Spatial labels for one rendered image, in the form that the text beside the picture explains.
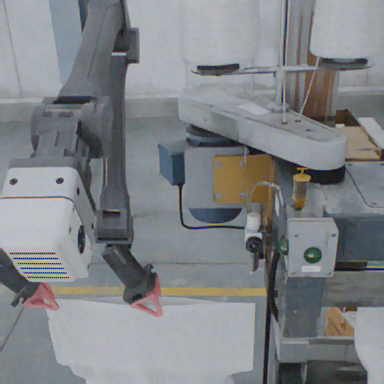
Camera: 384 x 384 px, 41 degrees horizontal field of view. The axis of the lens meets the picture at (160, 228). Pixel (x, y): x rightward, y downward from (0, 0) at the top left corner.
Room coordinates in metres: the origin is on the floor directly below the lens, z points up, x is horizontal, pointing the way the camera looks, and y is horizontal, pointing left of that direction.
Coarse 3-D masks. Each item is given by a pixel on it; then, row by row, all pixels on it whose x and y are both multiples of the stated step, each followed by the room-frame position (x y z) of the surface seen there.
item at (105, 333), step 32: (64, 320) 0.98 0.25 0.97; (96, 320) 0.96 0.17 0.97; (128, 320) 0.94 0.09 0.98; (160, 320) 0.93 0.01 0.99; (192, 320) 0.92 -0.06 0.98; (224, 320) 0.92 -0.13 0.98; (64, 352) 0.98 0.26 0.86; (96, 352) 0.96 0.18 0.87; (128, 352) 0.94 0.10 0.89; (160, 352) 0.93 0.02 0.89; (192, 352) 0.92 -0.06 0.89; (224, 352) 0.92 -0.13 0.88
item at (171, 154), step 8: (160, 144) 1.24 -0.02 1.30; (168, 144) 1.24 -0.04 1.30; (176, 144) 1.23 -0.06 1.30; (184, 144) 1.23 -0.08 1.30; (160, 152) 1.25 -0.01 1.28; (168, 152) 1.19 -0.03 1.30; (176, 152) 1.18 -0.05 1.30; (184, 152) 1.18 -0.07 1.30; (160, 160) 1.25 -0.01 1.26; (168, 160) 1.19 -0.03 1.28; (176, 160) 1.17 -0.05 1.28; (184, 160) 1.18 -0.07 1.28; (160, 168) 1.26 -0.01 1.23; (168, 168) 1.19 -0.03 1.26; (176, 168) 1.17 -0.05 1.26; (184, 168) 1.18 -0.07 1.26; (168, 176) 1.20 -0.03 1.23; (176, 176) 1.17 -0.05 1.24; (184, 176) 1.18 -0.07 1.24; (176, 184) 1.22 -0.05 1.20
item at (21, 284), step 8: (8, 272) 0.97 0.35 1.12; (16, 272) 0.98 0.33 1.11; (0, 280) 0.97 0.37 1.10; (8, 280) 0.97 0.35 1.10; (16, 280) 0.97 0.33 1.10; (24, 280) 0.97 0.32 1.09; (16, 288) 0.96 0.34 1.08; (24, 288) 0.94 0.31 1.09; (16, 296) 0.95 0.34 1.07; (24, 296) 0.94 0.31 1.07; (16, 304) 0.94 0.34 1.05
